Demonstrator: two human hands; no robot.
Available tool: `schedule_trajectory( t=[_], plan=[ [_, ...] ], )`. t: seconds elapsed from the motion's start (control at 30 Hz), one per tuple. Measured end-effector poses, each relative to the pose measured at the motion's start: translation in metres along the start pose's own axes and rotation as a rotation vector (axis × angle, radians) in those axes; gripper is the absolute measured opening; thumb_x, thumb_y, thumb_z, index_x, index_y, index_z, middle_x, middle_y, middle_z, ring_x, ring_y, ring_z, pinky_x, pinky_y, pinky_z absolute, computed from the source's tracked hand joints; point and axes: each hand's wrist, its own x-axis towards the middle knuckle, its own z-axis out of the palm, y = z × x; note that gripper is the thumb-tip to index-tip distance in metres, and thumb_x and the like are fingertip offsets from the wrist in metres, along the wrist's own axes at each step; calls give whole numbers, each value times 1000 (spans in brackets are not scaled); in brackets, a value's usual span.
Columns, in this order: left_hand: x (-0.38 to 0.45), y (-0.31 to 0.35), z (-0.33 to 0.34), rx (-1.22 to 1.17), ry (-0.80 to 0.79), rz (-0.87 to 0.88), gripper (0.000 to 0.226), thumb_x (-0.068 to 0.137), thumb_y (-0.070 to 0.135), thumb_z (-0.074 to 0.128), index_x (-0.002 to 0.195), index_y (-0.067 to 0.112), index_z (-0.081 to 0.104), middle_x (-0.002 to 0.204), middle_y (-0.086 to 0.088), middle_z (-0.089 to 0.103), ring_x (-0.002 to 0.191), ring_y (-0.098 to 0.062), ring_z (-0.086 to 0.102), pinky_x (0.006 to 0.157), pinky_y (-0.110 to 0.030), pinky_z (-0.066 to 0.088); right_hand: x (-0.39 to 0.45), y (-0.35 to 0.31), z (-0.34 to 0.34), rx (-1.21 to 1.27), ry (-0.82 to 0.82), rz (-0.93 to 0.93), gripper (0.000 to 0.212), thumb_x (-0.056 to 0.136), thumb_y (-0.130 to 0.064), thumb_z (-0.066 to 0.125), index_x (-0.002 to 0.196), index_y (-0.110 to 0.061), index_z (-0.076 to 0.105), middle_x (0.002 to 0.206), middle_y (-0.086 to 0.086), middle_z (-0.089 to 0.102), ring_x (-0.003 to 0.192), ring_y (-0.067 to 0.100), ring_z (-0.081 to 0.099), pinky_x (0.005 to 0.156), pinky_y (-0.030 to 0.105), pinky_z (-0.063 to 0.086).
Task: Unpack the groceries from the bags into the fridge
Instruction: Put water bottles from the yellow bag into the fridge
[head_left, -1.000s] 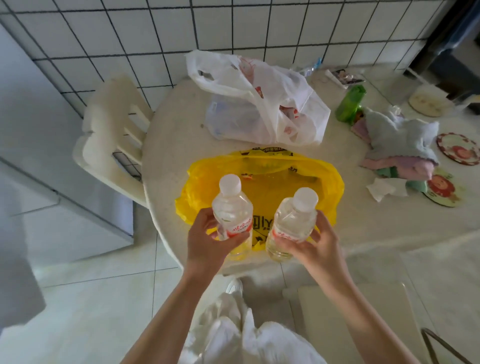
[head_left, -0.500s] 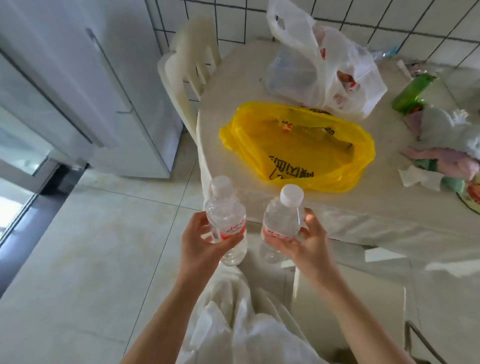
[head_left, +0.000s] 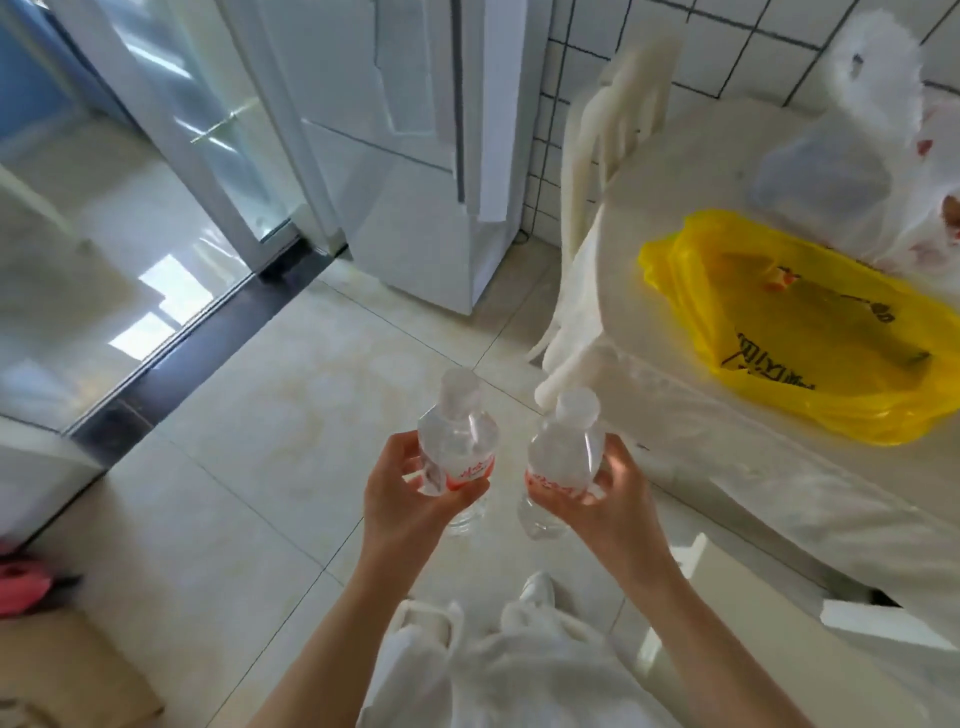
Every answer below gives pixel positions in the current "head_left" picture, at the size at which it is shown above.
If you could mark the white slatted chair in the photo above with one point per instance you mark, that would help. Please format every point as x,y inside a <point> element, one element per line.
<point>592,187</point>

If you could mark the white refrigerator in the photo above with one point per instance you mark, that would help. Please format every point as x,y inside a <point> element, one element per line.
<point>405,150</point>

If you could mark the person's right hand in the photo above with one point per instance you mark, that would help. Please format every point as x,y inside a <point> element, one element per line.
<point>622,525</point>

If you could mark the brown cardboard box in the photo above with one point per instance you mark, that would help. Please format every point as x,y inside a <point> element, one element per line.
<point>67,667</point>

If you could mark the round dining table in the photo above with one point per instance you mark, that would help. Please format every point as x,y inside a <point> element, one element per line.
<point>750,465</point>

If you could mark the yellow plastic bag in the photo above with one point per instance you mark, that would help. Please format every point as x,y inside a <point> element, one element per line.
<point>825,337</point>

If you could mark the person's left forearm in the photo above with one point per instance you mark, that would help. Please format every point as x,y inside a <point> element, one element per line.
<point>330,660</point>

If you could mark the red label water bottle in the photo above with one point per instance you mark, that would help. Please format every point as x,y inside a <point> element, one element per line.
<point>457,442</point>
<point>562,450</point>

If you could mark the person's right forearm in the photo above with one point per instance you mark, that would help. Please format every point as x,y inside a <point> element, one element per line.
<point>712,660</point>

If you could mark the pink object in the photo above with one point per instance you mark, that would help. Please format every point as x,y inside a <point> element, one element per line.
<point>22,585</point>

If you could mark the person's left hand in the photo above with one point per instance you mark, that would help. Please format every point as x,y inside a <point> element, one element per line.
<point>397,525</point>

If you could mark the white plastic bag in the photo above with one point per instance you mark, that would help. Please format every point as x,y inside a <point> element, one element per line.
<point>862,172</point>

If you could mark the white sliding glass door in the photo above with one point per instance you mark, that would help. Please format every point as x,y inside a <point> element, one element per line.
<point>150,112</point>

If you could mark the white cushioned chair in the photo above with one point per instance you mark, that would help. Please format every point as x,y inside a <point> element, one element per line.
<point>750,637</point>

